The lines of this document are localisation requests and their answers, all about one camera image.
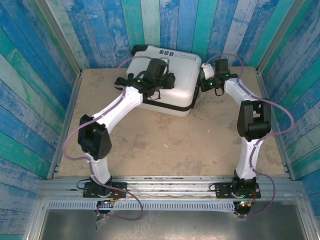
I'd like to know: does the white hard-shell wheeled suitcase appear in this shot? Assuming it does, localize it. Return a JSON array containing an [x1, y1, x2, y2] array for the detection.
[[114, 44, 203, 118]]

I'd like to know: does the small controller board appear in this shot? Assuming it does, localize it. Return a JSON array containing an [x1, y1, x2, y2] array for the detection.
[[237, 199, 254, 209], [96, 198, 119, 209]]

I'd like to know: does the steel sheet tray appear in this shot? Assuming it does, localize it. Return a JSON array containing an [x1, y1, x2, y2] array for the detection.
[[23, 199, 313, 240]]

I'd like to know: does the aluminium corner post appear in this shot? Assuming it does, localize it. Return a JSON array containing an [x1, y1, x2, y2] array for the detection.
[[34, 0, 83, 76], [256, 0, 307, 73]]

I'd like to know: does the aluminium table side rail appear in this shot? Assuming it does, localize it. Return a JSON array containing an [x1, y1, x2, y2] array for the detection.
[[254, 67, 296, 181], [46, 71, 84, 180]]

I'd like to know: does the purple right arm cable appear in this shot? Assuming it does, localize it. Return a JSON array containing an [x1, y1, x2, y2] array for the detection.
[[204, 52, 295, 219]]

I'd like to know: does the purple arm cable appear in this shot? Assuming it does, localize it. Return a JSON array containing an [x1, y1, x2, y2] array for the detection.
[[63, 55, 154, 221], [204, 52, 295, 219]]

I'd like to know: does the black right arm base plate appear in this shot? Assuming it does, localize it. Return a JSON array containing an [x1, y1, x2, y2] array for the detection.
[[214, 181, 261, 200]]

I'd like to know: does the aluminium rail frame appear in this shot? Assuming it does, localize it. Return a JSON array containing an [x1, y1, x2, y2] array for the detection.
[[37, 174, 305, 201]]

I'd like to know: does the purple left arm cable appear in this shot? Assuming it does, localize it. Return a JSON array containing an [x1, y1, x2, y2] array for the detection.
[[63, 55, 154, 221]]

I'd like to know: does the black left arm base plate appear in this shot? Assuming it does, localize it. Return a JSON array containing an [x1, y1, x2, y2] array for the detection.
[[83, 181, 128, 199]]

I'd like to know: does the grey slotted cable duct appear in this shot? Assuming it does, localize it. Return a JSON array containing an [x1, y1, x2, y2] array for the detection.
[[46, 200, 237, 214]]

